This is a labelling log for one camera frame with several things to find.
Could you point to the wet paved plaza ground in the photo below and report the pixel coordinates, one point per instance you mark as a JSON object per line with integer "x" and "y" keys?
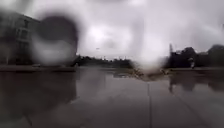
{"x": 120, "y": 106}

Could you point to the dark clump of trees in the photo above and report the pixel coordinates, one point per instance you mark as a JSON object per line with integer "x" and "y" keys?
{"x": 200, "y": 58}

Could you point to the large grey building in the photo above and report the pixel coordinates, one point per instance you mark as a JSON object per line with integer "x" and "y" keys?
{"x": 16, "y": 40}

